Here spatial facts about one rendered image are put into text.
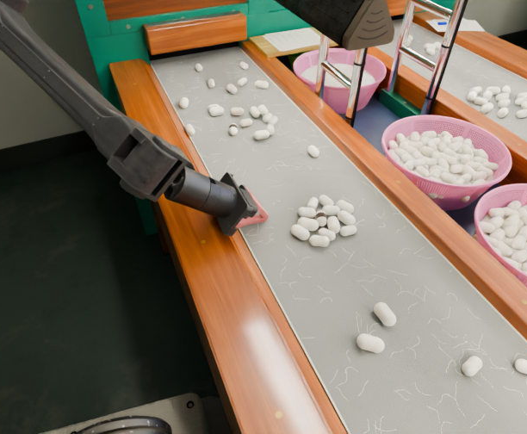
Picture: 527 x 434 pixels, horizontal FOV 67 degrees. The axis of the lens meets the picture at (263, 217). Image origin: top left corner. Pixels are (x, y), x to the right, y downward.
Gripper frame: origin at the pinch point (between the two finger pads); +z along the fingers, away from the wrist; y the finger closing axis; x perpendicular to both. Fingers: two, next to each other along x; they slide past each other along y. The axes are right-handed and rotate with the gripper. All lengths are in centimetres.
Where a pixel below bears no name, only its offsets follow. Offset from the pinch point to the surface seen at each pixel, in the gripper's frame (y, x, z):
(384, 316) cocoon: -26.5, -5.4, 5.7
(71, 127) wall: 157, 71, 7
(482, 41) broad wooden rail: 46, -65, 71
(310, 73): 53, -24, 29
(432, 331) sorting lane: -30.4, -8.0, 11.6
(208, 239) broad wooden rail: -2.7, 6.5, -9.3
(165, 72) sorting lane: 69, 2, -2
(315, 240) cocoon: -9.3, -4.1, 4.1
